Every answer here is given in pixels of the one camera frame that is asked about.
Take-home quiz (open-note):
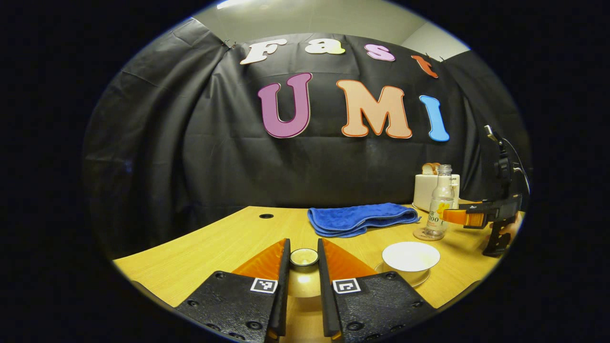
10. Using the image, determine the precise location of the clear water bottle yellow label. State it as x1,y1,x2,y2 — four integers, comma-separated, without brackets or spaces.
423,164,456,239

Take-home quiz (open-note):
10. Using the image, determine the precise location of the cream teacup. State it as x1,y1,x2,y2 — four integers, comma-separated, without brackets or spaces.
382,242,441,284

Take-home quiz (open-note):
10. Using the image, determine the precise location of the round brown coaster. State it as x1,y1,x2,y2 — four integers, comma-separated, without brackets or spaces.
413,226,448,242

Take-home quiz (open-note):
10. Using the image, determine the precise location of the white toaster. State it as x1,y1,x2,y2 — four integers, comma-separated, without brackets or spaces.
413,173,461,212

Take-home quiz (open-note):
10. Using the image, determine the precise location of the folded blue towel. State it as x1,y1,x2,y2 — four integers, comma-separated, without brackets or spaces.
307,202,421,238

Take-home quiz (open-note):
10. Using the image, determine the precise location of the cream teacup lid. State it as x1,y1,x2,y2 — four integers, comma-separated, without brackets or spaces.
286,248,325,299

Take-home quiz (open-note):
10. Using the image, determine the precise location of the black backdrop cloth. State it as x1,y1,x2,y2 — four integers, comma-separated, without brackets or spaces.
81,18,532,260

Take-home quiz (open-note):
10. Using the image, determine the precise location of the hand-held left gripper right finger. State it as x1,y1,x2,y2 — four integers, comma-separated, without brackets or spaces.
317,239,437,343

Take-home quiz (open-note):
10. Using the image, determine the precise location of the cream saucer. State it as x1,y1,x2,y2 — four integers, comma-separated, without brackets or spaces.
376,261,432,288

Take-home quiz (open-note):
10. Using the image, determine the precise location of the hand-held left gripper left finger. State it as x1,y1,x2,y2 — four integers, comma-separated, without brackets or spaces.
174,239,292,343

